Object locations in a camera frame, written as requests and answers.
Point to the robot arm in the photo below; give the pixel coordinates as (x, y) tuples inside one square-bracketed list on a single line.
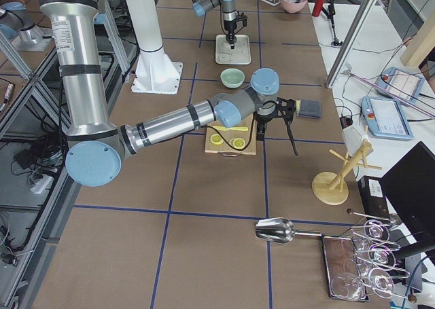
[(97, 147), (201, 7)]

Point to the aluminium frame post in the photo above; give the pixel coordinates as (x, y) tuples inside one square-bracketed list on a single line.
[(352, 34)]

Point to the wine glass rack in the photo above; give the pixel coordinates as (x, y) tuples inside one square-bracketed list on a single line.
[(375, 258)]

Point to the reacher grabber stick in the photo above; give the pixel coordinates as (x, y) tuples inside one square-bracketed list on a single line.
[(419, 105)]

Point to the metal scoop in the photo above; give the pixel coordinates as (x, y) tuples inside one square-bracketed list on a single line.
[(280, 230)]

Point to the cream bear-print tray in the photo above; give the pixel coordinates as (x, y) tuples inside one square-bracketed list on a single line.
[(239, 55)]

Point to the black glass tray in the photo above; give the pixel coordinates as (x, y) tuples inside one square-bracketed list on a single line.
[(338, 253)]

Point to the blue teach pendant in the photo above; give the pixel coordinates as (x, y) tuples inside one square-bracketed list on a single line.
[(385, 118), (401, 83)]

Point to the bamboo cutting board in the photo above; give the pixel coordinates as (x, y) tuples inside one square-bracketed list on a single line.
[(226, 148)]

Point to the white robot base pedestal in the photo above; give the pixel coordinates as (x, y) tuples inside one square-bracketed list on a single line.
[(155, 72)]

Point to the mint green bowl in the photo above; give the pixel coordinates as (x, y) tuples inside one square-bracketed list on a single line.
[(232, 78)]

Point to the black monitor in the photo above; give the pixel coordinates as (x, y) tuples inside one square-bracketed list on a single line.
[(409, 187)]

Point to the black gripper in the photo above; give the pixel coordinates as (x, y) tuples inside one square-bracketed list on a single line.
[(262, 118), (230, 26)]

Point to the pink ice bucket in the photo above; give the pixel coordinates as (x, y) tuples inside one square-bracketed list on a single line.
[(293, 6)]

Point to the grey folded cloth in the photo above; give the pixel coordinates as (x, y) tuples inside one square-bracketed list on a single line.
[(308, 109)]

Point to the blue teach pendant near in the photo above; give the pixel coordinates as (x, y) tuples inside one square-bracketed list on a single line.
[(385, 118)]

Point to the lemon slice upper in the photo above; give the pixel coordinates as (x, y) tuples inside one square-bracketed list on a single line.
[(216, 139)]

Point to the lemon slice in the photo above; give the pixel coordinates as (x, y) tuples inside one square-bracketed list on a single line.
[(216, 139), (238, 143)]

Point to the wooden mug tree stand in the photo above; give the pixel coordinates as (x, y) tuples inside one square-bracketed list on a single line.
[(329, 187)]

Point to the lemon slice lower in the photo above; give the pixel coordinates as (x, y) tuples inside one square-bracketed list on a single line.
[(238, 143)]

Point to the yellow plastic knife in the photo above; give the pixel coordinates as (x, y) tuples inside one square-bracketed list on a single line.
[(234, 128)]

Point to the black selfie stick tripod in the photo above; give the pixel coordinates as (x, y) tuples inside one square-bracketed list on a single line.
[(330, 13)]

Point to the blue teach pendant far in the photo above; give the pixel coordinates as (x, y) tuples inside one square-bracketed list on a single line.
[(401, 83)]

